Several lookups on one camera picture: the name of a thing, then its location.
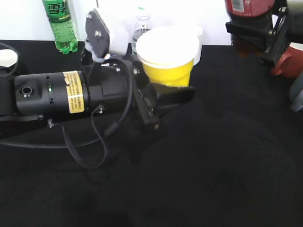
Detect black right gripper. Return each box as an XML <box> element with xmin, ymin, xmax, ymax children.
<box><xmin>225</xmin><ymin>0</ymin><xmax>303</xmax><ymax>68</ymax></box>

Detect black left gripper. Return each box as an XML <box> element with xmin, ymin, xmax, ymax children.
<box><xmin>89</xmin><ymin>58</ymin><xmax>196</xmax><ymax>131</ymax></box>

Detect red-brown mug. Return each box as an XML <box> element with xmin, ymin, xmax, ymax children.
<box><xmin>271</xmin><ymin>43</ymin><xmax>303</xmax><ymax>79</ymax></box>

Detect white mug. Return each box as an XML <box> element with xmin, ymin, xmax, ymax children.
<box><xmin>194</xmin><ymin>26</ymin><xmax>203</xmax><ymax>66</ymax></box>

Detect green sprite bottle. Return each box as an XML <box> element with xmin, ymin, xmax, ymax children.
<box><xmin>42</xmin><ymin>0</ymin><xmax>78</xmax><ymax>54</ymax></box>

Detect grey-blue mug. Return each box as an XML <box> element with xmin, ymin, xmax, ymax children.
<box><xmin>289</xmin><ymin>72</ymin><xmax>303</xmax><ymax>112</ymax></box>

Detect clear water bottle green label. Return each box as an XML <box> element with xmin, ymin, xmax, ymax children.
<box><xmin>132</xmin><ymin>6</ymin><xmax>152</xmax><ymax>54</ymax></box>

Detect yellow paper cup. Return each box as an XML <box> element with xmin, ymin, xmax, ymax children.
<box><xmin>136</xmin><ymin>26</ymin><xmax>199</xmax><ymax>87</ymax></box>

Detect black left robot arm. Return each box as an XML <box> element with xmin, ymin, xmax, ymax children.
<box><xmin>0</xmin><ymin>57</ymin><xmax>195</xmax><ymax>135</ymax></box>

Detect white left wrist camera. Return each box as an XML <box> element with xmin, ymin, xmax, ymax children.
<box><xmin>85</xmin><ymin>8</ymin><xmax>129</xmax><ymax>63</ymax></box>

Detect black cup white inside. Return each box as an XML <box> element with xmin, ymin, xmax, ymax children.
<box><xmin>0</xmin><ymin>43</ymin><xmax>29</xmax><ymax>77</ymax></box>

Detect cola bottle red label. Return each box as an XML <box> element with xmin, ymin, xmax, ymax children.
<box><xmin>225</xmin><ymin>0</ymin><xmax>275</xmax><ymax>56</ymax></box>

